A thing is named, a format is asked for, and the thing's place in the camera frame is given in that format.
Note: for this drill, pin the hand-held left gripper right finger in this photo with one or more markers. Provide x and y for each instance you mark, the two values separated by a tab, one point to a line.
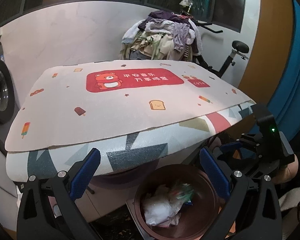
215	172

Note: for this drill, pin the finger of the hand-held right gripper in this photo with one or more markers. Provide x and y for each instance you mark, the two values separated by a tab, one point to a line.
247	163
230	147

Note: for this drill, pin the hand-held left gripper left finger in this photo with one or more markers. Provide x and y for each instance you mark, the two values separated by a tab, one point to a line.
86	172

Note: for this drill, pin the colourful snack wrapper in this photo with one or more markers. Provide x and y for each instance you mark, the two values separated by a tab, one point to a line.
183	191

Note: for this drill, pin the brown round waste bin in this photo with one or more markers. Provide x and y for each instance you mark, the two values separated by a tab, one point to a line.
155	180

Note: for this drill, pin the white plastic bag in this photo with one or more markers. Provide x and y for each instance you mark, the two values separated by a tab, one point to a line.
160	210

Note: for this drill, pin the white fleece garment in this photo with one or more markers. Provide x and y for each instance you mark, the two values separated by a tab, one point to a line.
290	201

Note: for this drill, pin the printed cartoon table mat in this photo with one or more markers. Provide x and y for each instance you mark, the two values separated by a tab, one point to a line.
115	112

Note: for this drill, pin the black exercise bike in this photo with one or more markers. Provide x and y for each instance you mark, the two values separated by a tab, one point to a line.
240	46

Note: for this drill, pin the grey front-load washing machine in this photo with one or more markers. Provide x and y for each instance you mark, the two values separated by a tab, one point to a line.
0	97

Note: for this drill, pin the pile of clothes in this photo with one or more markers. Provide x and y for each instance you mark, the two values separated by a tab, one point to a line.
162	37

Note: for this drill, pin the white hanging rag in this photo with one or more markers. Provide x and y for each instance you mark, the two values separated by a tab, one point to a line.
186	2

